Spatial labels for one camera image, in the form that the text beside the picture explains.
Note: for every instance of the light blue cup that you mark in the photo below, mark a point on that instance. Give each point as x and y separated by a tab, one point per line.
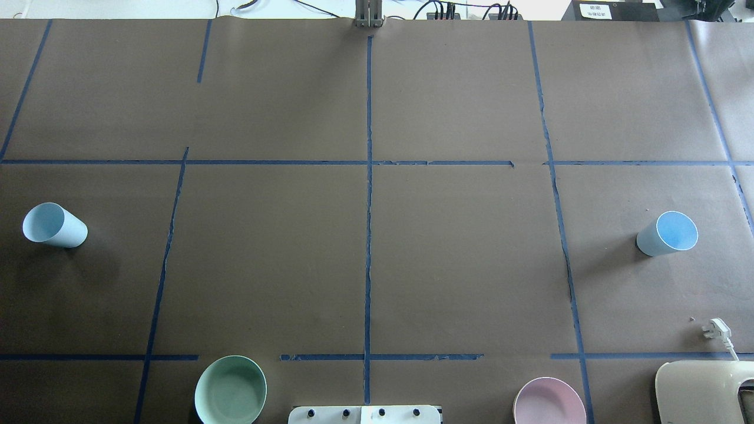
671	232
51	224

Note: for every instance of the green bowl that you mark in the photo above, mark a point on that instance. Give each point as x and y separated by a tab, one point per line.
232	389

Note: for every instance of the pink bowl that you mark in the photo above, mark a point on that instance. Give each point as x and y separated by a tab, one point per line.
548	400

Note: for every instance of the black box with label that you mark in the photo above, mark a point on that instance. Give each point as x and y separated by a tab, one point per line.
610	11

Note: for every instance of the cream toaster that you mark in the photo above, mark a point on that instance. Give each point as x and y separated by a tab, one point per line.
704	391

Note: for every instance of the white toaster plug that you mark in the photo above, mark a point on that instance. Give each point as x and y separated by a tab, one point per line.
717	329

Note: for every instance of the aluminium frame post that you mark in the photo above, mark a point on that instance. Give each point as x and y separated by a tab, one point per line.
368	14

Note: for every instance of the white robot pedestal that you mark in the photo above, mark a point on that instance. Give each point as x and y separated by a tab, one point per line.
367	414

